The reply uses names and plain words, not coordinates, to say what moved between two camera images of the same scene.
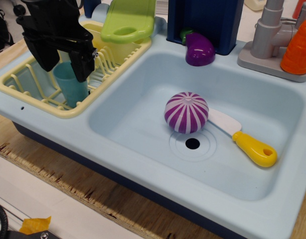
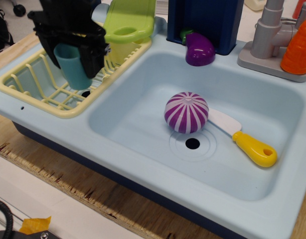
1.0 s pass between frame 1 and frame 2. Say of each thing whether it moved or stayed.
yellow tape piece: stayed
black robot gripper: moved
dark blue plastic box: stayed
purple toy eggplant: stayed
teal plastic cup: moved
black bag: stayed
